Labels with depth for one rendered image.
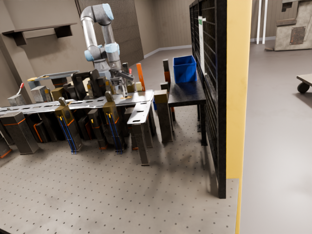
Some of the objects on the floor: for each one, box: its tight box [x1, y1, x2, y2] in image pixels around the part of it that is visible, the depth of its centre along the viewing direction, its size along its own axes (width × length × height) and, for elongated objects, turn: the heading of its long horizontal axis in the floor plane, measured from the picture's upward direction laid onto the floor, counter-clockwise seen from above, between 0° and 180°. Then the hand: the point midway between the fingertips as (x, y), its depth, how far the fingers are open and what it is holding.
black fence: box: [189, 0, 228, 199], centre depth 172 cm, size 14×197×155 cm, turn 11°
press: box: [264, 0, 312, 51], centre depth 556 cm, size 133×117×255 cm
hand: (125, 94), depth 144 cm, fingers open, 5 cm apart
